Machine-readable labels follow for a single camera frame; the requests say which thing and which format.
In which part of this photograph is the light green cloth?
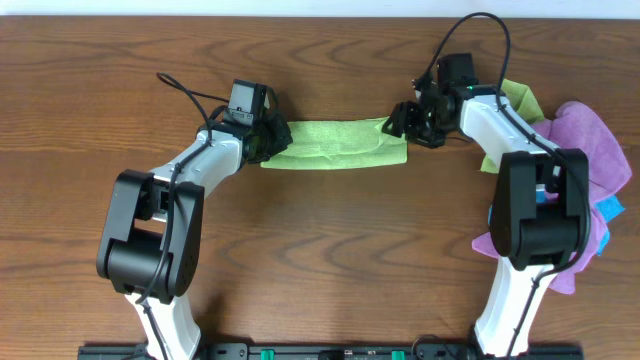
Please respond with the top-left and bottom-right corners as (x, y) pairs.
(261, 117), (408, 170)

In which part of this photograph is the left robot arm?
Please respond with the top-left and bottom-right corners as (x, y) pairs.
(96, 106), (292, 359)

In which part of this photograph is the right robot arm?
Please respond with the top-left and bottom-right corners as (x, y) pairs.
(382, 76), (590, 359)

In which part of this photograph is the olive green cloth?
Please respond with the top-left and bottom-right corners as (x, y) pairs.
(479, 78), (549, 175)

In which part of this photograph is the purple cloth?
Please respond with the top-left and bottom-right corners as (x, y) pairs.
(471, 100), (634, 295)

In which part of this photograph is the blue cloth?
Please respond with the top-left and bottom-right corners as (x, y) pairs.
(472, 195), (625, 258)

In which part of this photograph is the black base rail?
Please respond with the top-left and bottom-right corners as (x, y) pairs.
(77, 338), (585, 360)

